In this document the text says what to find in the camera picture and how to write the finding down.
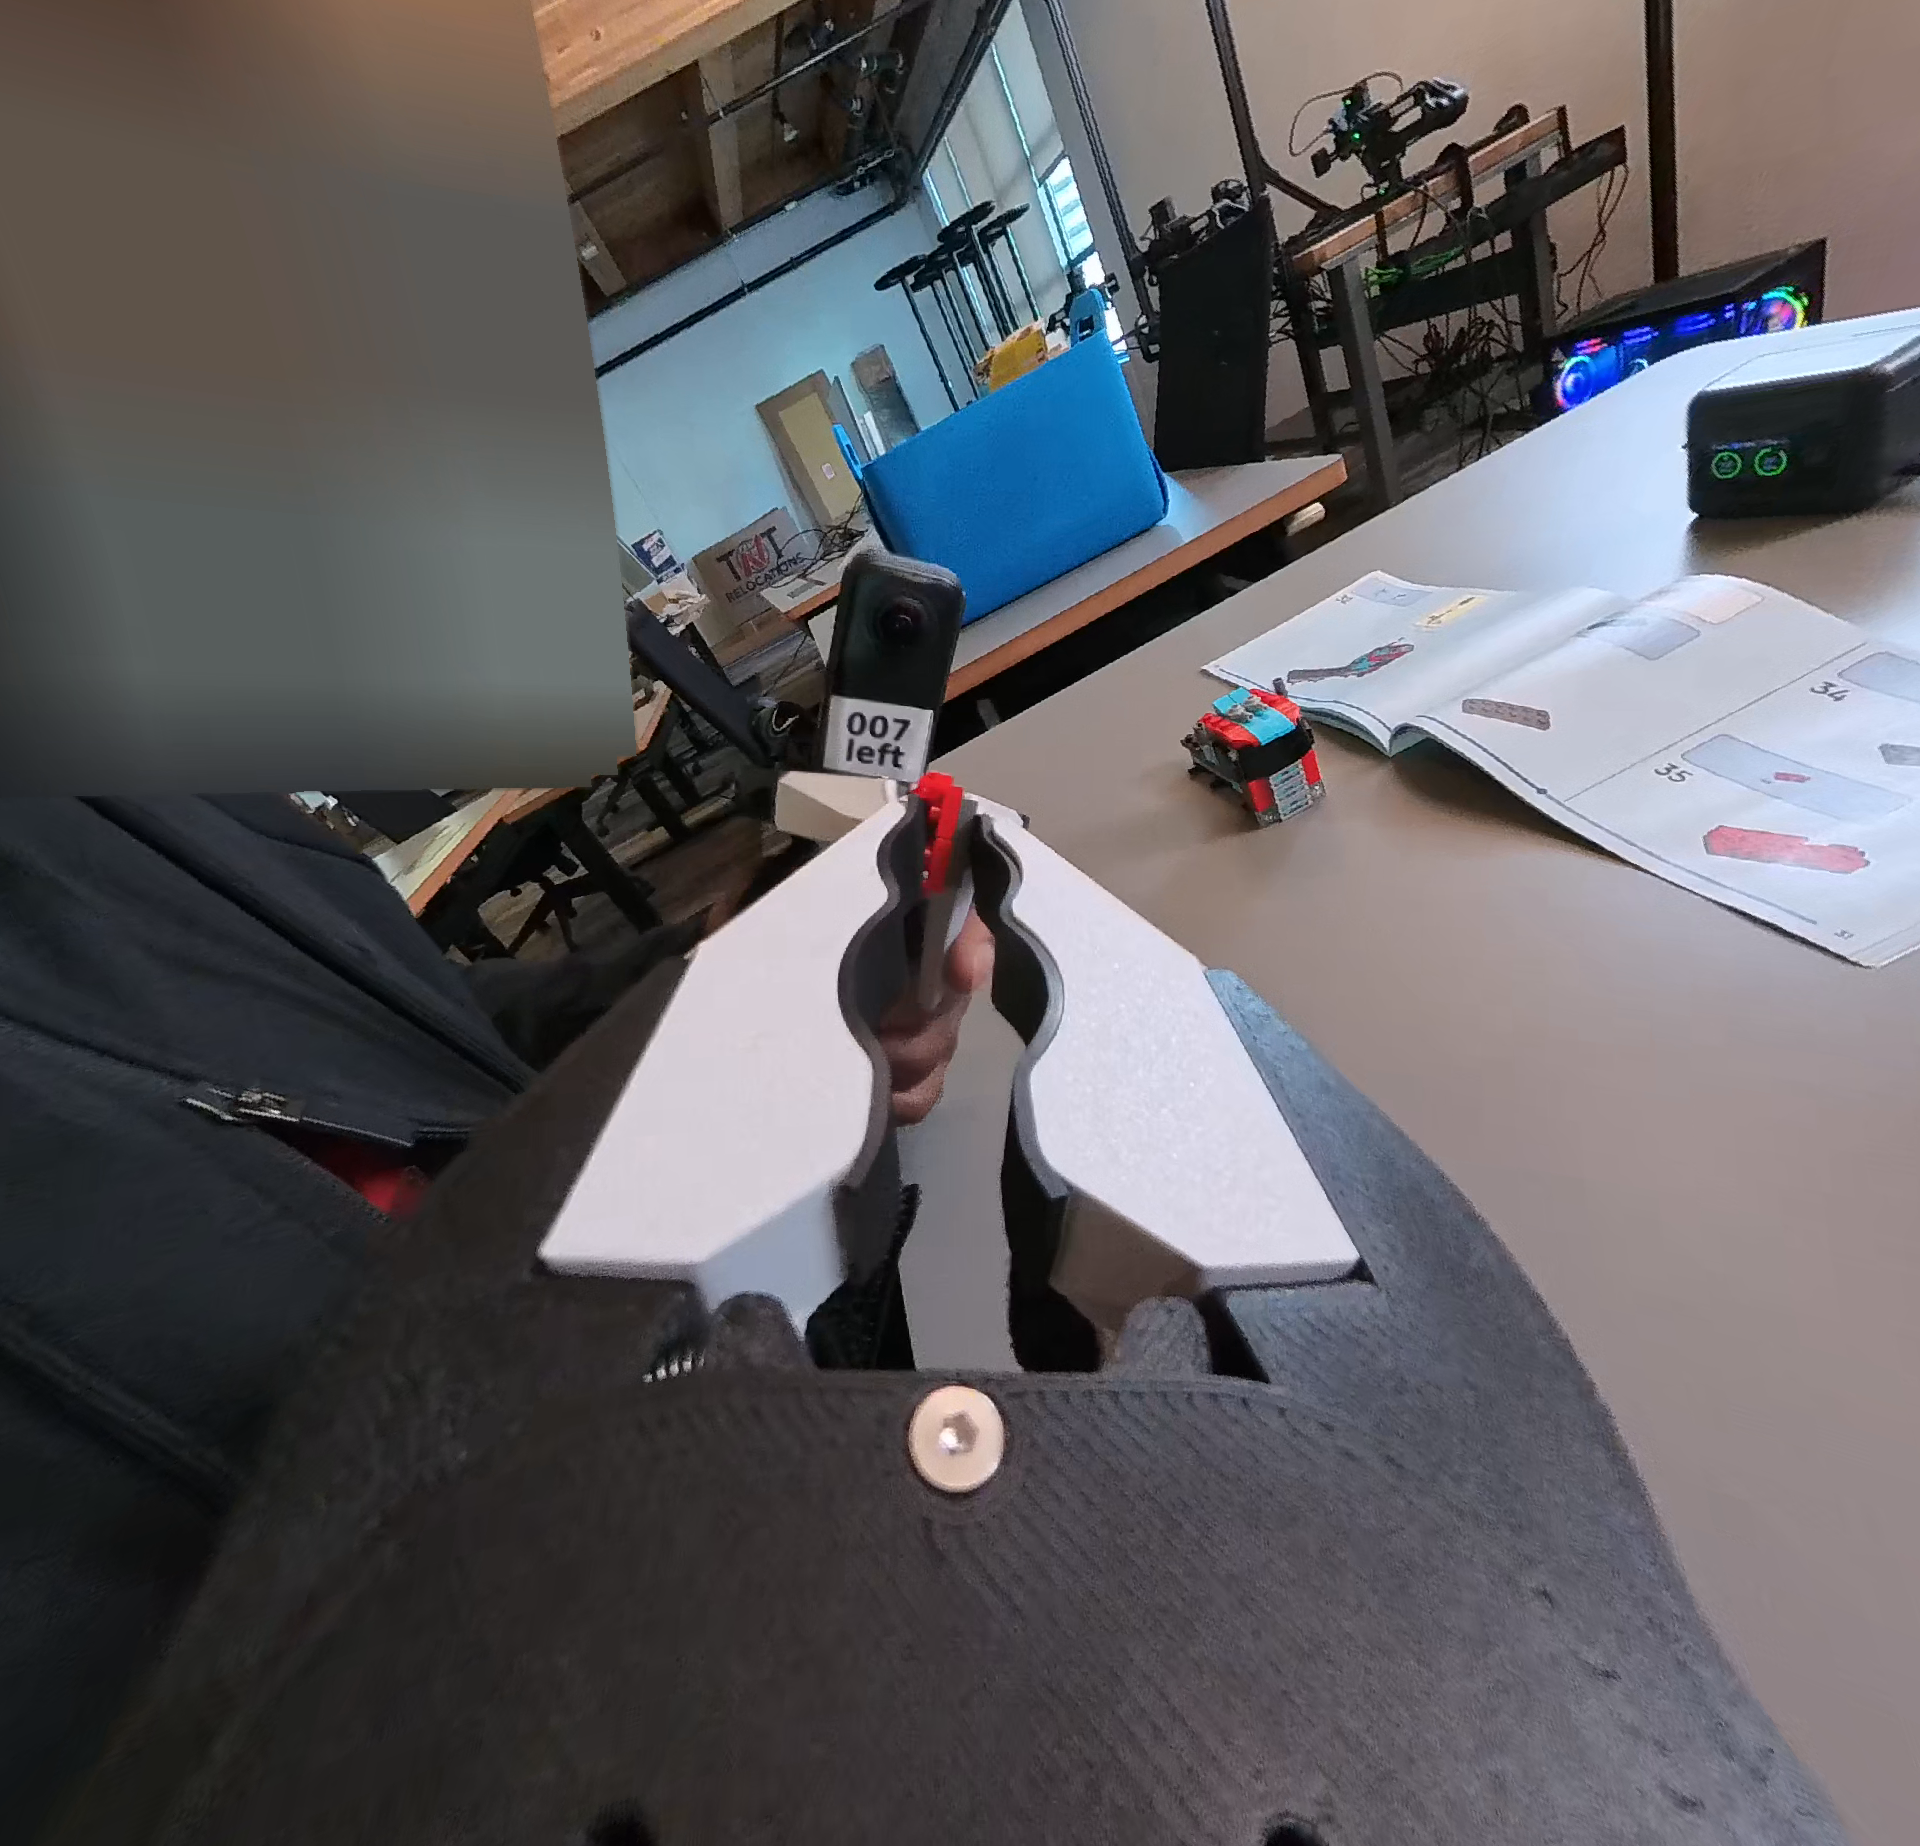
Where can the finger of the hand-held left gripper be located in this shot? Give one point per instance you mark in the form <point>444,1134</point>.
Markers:
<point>831,805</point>
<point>1001,809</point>

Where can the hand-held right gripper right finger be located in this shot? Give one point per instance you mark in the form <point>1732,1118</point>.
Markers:
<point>1185,1125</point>

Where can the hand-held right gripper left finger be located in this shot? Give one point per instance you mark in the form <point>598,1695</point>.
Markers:
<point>720,1095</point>

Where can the red and grey brick assembly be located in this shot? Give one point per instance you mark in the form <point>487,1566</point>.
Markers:
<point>946,915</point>

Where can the red and teal brick model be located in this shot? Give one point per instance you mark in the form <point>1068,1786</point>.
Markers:
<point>1266,760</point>

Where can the brick instruction booklet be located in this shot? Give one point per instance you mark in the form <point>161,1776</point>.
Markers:
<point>1651,736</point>

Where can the grey desk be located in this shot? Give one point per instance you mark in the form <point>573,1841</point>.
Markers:
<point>1425,1050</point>

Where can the white desk with wooden edge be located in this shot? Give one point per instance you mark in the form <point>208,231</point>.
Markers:
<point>1201,504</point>

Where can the wooden standing desk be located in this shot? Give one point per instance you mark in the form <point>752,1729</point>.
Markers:
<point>1440,225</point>

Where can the person's left hand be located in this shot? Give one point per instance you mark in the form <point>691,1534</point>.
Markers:
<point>930,1021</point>

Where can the printed cardboard box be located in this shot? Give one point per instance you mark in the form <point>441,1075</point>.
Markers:
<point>757,570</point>

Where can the blue fabric storage bin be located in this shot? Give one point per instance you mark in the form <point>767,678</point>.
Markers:
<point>1020,495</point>

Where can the black office chair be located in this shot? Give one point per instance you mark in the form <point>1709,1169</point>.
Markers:
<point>691,675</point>

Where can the framed brown board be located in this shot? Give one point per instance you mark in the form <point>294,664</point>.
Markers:
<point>798,443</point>

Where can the blue and white sign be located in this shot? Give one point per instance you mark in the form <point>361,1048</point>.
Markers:
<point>655,553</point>

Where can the yellow box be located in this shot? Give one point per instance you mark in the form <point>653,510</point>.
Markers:
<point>1012,353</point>

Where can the group of black bar stools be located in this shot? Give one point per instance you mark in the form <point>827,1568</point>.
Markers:
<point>960,271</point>

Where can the red graphic shirt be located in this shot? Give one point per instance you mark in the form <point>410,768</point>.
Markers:
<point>376,1179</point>

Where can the black mesh chair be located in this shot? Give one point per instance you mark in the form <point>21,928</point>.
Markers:
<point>1206,330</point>

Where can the person's dark jacket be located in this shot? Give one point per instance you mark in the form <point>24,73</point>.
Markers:
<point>180,976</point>

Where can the computer tower with coloured lights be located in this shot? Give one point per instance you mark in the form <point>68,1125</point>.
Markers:
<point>1651,345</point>

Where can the black power station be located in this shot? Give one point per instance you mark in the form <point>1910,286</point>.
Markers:
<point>1801,420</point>

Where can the black metal stand pole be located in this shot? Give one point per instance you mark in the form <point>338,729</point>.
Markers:
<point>1656,75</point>

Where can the black camera rig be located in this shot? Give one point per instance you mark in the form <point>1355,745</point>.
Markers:
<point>1381,121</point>

